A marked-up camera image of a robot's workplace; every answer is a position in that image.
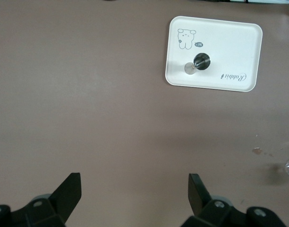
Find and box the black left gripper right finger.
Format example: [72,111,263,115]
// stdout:
[181,174,287,227]

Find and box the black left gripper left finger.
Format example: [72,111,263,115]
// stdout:
[0,172,82,227]

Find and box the brown table mat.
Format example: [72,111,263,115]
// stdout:
[0,0,289,227]

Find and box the cream rabbit print tray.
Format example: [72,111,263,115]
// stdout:
[164,15,264,93]

